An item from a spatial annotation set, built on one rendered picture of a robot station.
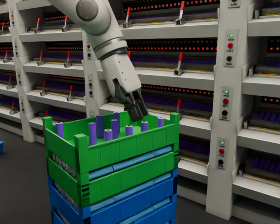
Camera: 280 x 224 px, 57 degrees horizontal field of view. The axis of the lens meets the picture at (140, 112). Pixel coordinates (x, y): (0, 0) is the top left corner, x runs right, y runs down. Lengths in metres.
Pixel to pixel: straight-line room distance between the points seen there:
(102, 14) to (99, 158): 0.30
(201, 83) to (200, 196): 0.49
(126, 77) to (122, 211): 0.32
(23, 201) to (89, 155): 0.78
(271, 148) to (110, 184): 0.58
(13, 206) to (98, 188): 0.73
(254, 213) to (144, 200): 0.54
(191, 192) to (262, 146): 0.39
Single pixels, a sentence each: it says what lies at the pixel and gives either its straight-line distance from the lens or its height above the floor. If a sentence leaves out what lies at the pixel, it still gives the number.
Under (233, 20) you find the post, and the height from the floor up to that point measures 0.74.
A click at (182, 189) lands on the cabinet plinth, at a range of 1.22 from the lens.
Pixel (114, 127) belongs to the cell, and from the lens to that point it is 0.68.
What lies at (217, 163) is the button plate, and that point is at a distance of 1.04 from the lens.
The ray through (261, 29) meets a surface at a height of 0.71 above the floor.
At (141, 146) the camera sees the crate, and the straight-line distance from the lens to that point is 0.63.
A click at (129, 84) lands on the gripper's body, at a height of 0.57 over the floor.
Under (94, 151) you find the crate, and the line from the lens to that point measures 0.56.
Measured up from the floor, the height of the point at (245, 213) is 0.03.
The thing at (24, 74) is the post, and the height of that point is 0.48.
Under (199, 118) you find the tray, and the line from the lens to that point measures 1.09.
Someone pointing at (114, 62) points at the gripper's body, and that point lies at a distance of 0.62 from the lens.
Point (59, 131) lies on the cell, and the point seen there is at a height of 0.45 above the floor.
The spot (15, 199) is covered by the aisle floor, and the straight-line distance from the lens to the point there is 1.33.
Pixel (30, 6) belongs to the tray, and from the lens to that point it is 1.77.
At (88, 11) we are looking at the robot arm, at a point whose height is 0.72.
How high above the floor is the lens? 0.65
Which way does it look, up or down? 14 degrees down
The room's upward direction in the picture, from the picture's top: straight up
